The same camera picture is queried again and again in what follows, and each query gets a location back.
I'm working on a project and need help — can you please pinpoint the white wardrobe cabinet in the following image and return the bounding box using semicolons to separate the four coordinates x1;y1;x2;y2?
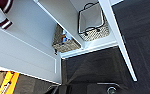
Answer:
0;0;125;60

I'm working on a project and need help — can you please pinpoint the small blue packet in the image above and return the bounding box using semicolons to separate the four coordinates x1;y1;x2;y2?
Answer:
61;31;70;43

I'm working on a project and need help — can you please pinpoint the woven basket with white lining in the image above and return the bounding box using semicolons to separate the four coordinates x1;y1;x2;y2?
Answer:
77;2;111;43

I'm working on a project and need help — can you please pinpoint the woven basket with goods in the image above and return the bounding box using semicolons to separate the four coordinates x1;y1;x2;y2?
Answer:
52;24;83;55

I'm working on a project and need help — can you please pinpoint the white wardrobe shelf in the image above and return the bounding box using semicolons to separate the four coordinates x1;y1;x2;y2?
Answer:
32;0;84;48

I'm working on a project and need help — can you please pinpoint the maroon and white jacket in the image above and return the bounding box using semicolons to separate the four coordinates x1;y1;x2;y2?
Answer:
0;0;15;30

